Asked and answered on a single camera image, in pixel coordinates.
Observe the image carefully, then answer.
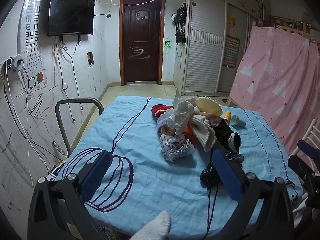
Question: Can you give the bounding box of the white power strip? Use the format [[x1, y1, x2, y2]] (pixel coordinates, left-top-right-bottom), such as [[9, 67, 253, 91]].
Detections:
[[46, 165, 63, 181]]

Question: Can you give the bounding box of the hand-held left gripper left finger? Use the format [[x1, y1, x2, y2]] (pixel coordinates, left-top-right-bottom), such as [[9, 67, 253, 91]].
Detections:
[[27, 150, 113, 240]]

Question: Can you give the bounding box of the pink tree print curtain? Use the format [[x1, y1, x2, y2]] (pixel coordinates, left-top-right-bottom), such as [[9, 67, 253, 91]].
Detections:
[[229, 26, 320, 161]]

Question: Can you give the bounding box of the cream plastic bowl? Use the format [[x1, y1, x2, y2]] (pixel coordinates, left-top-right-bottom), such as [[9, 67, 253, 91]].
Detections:
[[195, 96, 223, 118]]

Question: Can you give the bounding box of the white louvered wardrobe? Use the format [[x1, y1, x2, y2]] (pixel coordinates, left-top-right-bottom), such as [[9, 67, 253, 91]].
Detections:
[[181, 0, 251, 95]]

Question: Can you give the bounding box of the printed white wrapper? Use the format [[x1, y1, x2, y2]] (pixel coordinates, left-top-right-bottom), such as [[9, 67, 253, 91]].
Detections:
[[160, 134, 196, 163]]

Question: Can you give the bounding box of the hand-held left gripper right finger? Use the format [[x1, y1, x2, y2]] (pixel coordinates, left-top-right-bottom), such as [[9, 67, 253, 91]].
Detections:
[[209, 149, 295, 240]]

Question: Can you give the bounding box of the grey metal chair frame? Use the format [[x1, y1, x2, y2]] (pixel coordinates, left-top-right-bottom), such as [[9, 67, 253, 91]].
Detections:
[[55, 98, 104, 159]]

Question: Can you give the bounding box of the black cloth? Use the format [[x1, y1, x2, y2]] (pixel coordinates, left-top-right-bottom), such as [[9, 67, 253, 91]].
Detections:
[[209, 117, 244, 163]]

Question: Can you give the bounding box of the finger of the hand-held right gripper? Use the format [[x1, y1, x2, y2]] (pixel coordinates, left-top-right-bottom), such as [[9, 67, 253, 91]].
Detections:
[[287, 155, 317, 181], [297, 140, 320, 159]]

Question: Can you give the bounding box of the white wall charger device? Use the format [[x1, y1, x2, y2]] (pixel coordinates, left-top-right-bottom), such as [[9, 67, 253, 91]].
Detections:
[[11, 54, 26, 72]]

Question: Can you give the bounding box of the white paper cup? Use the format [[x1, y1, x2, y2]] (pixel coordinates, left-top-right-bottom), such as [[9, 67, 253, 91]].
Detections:
[[230, 115, 247, 129]]

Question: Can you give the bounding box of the colourful grid chart poster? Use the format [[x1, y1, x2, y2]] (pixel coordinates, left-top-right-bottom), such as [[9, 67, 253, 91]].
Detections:
[[222, 35, 241, 69]]

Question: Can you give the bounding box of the white tissue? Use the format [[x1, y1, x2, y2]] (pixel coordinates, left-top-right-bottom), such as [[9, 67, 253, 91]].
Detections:
[[167, 87, 196, 134]]

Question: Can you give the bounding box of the eye chart wall poster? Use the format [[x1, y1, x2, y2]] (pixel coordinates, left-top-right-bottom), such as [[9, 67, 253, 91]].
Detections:
[[19, 0, 48, 88]]

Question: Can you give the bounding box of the red knitted hat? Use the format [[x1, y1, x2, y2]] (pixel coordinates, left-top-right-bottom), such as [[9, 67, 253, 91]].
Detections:
[[151, 104, 175, 133]]

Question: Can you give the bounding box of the black wall television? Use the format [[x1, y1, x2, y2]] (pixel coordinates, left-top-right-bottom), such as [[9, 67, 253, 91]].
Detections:
[[47, 0, 96, 37]]

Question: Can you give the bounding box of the dark brown wooden door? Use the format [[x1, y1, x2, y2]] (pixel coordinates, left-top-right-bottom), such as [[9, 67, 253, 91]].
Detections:
[[119, 0, 166, 86]]

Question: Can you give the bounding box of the blue printed tablecloth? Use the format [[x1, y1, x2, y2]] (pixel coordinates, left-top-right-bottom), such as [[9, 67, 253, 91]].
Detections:
[[49, 95, 303, 240]]

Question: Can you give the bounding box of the white knitted cloth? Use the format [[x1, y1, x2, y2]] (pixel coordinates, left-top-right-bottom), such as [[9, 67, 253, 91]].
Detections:
[[189, 115, 217, 153]]

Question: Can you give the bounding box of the black hanging cable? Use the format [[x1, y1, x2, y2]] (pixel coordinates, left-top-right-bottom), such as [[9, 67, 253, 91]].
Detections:
[[54, 36, 83, 111]]

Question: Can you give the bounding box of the orange plastic object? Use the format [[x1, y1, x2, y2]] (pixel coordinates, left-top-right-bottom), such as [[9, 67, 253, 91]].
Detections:
[[184, 125, 198, 141]]

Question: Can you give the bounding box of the white fuzzy clothing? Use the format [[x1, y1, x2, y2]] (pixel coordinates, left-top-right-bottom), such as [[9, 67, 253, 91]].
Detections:
[[130, 210, 172, 240]]

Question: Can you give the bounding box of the white metal chair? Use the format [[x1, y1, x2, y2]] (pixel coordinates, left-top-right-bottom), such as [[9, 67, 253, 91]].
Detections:
[[287, 119, 320, 161]]

